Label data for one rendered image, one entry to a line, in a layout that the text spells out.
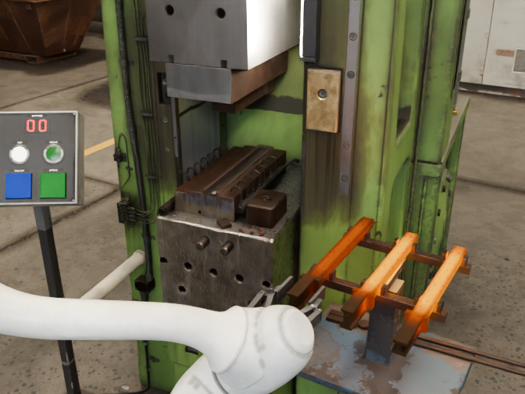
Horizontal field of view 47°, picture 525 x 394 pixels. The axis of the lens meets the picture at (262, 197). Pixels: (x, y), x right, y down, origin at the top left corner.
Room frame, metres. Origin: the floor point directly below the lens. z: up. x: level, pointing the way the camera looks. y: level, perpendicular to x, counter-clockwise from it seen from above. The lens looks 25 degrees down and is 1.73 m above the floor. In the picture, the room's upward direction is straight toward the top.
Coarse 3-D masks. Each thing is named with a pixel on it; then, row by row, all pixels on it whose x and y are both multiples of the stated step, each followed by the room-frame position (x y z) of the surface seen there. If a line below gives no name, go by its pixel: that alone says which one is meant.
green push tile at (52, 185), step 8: (40, 176) 1.64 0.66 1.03; (48, 176) 1.64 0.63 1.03; (56, 176) 1.65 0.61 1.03; (64, 176) 1.65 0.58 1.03; (40, 184) 1.63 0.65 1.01; (48, 184) 1.63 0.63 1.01; (56, 184) 1.63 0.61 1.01; (64, 184) 1.63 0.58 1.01; (40, 192) 1.62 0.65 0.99; (48, 192) 1.62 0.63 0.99; (56, 192) 1.62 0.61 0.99; (64, 192) 1.62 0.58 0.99
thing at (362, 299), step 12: (408, 240) 1.28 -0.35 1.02; (396, 252) 1.23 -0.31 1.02; (408, 252) 1.25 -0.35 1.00; (384, 264) 1.17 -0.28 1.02; (396, 264) 1.18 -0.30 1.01; (372, 276) 1.12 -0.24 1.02; (384, 276) 1.12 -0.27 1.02; (360, 288) 1.07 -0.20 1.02; (372, 288) 1.07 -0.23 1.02; (348, 300) 1.02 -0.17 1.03; (360, 300) 1.02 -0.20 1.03; (372, 300) 1.04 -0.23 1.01; (348, 312) 0.98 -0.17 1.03; (360, 312) 1.03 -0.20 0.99; (348, 324) 0.98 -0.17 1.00
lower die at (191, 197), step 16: (224, 160) 1.90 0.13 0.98; (240, 160) 1.85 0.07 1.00; (256, 160) 1.85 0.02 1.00; (272, 160) 1.87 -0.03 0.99; (208, 176) 1.75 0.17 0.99; (240, 176) 1.73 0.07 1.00; (256, 176) 1.74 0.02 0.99; (176, 192) 1.65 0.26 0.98; (192, 192) 1.63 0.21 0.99; (224, 192) 1.62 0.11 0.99; (176, 208) 1.66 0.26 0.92; (192, 208) 1.63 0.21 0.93; (208, 208) 1.61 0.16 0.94; (224, 208) 1.59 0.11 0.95
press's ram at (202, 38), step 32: (160, 0) 1.66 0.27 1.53; (192, 0) 1.62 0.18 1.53; (224, 0) 1.58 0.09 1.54; (256, 0) 1.61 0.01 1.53; (288, 0) 1.82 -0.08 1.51; (160, 32) 1.66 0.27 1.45; (192, 32) 1.62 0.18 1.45; (224, 32) 1.59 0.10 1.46; (256, 32) 1.61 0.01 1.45; (288, 32) 1.83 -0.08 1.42; (192, 64) 1.62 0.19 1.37; (224, 64) 1.61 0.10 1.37; (256, 64) 1.61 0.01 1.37
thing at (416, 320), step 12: (456, 252) 1.23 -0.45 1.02; (444, 264) 1.17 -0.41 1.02; (456, 264) 1.17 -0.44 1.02; (444, 276) 1.12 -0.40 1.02; (432, 288) 1.07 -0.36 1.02; (444, 288) 1.09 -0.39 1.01; (420, 300) 1.03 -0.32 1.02; (432, 300) 1.03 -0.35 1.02; (408, 312) 0.98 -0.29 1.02; (420, 312) 0.99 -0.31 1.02; (408, 324) 0.95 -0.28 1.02; (420, 324) 0.97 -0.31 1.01; (396, 336) 0.91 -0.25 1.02; (408, 336) 0.91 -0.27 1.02; (396, 348) 0.91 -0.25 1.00; (408, 348) 0.91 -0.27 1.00
